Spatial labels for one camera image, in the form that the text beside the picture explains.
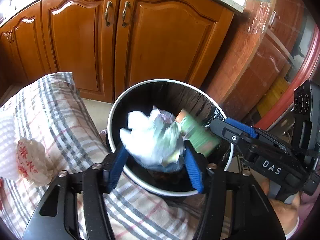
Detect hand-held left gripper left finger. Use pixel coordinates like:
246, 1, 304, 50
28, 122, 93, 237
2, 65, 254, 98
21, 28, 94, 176
22, 144, 129, 240

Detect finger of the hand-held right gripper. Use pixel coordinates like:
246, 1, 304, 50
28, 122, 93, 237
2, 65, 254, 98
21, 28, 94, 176
209, 118, 253, 153
224, 118, 291, 153

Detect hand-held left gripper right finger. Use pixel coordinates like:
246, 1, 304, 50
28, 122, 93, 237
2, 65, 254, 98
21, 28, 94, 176
184, 139, 285, 240

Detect green packet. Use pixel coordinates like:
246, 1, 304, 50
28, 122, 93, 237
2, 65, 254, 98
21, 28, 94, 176
175, 108, 220, 157

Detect white plastic bag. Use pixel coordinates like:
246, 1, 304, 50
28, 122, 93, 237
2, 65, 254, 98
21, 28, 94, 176
119, 105, 187, 173

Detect white bin with black liner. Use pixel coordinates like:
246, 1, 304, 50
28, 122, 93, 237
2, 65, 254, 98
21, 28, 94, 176
106, 79, 234, 197

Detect person's right forearm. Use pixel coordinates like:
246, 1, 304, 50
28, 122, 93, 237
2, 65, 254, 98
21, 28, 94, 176
285, 191, 320, 240

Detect person's right hand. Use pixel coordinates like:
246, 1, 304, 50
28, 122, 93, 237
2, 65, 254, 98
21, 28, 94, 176
261, 179, 301, 238

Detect yellow box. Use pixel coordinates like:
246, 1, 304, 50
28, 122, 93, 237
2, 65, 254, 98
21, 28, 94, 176
256, 76, 290, 117

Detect plaid tablecloth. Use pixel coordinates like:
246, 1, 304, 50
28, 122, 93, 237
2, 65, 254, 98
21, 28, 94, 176
0, 72, 230, 240

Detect wooden glass door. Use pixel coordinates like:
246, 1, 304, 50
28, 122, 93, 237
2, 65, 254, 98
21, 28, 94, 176
207, 0, 320, 130

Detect white paper bag red print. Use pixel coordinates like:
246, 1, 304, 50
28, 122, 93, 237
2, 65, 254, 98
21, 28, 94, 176
16, 137, 54, 187

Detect wooden lower kitchen cabinets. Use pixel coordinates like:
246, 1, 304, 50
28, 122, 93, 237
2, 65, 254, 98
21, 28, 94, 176
0, 0, 235, 104

